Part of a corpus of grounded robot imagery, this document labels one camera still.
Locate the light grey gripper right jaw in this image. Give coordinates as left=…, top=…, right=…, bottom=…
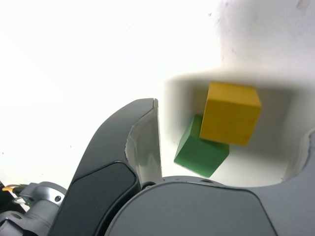
left=105, top=127, right=315, bottom=236

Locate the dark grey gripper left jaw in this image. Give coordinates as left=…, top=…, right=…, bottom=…
left=49, top=98, right=162, bottom=236

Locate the green cube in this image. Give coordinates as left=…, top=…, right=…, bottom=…
left=173, top=114, right=230, bottom=178

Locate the yellow cube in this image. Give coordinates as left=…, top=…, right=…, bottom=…
left=199, top=82, right=261, bottom=147

